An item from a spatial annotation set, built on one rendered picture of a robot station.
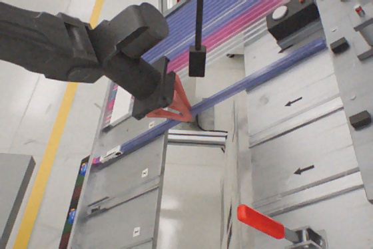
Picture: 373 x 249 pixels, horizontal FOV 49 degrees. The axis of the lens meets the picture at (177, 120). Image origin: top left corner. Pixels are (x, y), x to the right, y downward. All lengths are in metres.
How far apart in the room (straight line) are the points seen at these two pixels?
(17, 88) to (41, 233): 0.80
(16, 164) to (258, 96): 0.66
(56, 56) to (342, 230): 0.37
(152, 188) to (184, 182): 0.99
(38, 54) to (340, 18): 0.36
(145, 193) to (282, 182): 0.26
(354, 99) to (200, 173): 1.29
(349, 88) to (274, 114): 0.15
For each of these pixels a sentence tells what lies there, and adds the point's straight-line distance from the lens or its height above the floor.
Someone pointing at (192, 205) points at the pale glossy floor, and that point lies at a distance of 1.63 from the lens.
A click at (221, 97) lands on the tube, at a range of 0.66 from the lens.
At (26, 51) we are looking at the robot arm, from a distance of 0.50.
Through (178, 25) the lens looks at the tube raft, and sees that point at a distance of 0.93.
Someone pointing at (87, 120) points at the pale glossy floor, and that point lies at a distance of 1.91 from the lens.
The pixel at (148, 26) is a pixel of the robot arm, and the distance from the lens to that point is 0.56.
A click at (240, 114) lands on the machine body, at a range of 1.08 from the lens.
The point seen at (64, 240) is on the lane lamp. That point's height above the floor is 0.66.
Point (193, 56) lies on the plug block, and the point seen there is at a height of 1.09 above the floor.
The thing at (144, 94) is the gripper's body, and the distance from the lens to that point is 0.64.
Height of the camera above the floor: 1.44
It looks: 50 degrees down
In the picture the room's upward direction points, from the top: straight up
